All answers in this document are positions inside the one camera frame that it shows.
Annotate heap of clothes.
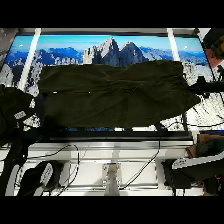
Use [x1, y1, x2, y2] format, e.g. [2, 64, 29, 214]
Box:
[200, 28, 224, 68]

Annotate dark green pants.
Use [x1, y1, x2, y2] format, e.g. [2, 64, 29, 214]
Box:
[37, 59, 202, 130]

